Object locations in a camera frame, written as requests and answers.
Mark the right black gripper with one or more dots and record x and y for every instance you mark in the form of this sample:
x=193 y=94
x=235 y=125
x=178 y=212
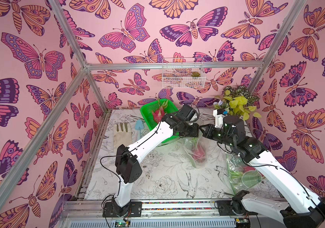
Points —
x=209 y=132

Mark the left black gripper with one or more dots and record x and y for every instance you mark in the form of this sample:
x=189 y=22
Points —
x=195 y=131

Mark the clear green zip-top bag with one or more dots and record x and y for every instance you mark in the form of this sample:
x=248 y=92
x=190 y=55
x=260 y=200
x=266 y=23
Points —
x=188 y=145

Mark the pink dragon fruit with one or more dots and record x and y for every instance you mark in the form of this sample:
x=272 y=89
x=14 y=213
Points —
x=160 y=112
x=199 y=154

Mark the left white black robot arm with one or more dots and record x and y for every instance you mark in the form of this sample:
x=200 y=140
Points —
x=128 y=159

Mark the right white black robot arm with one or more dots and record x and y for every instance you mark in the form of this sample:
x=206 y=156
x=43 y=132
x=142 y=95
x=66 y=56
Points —
x=303 y=208

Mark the potted plant in amber vase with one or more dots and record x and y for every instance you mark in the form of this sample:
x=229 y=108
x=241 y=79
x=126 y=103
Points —
x=238 y=101

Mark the green plastic basket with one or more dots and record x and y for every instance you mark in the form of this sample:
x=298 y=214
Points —
x=147 y=111

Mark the small succulent in wire basket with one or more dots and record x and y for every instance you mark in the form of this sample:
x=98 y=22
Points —
x=195 y=74

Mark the white wire wall basket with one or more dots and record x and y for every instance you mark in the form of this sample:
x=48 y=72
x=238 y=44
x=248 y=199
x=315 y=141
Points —
x=178 y=75

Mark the metal base rail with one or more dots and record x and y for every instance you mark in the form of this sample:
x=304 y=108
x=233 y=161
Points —
x=189 y=213

